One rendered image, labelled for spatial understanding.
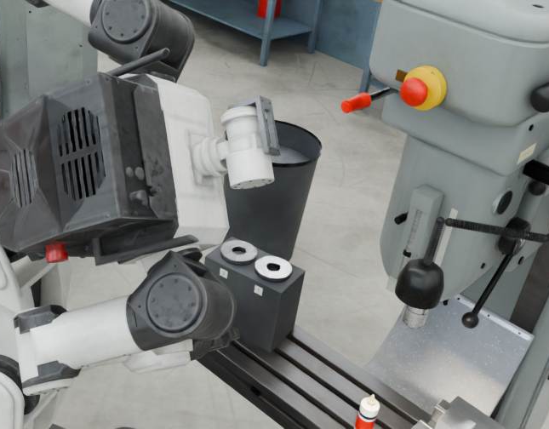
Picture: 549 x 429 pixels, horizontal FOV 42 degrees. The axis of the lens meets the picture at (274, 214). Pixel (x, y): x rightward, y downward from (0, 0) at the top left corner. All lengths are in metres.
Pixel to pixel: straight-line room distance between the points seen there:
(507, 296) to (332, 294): 1.80
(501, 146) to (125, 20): 0.59
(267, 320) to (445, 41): 0.92
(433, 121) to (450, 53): 0.17
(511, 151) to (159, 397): 2.05
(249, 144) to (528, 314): 0.97
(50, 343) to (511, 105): 0.74
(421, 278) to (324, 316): 2.29
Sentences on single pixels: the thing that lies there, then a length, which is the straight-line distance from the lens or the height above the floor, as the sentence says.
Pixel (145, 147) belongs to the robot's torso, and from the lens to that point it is 1.00.
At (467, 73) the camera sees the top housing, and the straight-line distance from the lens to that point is 1.02.
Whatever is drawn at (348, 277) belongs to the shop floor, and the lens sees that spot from 3.67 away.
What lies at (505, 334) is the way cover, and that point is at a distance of 1.85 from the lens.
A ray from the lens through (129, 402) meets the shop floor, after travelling 2.88.
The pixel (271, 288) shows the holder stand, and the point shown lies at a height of 1.09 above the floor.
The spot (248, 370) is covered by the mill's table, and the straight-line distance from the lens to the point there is 1.73.
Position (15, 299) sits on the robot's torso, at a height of 1.26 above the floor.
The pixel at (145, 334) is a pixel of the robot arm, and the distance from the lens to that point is 1.07.
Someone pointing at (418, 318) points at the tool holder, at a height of 1.23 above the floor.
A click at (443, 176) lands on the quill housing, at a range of 1.23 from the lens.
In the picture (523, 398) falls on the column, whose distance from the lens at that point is 1.98.
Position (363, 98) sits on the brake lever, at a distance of 1.10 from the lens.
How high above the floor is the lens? 2.10
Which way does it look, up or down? 31 degrees down
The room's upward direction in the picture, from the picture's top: 9 degrees clockwise
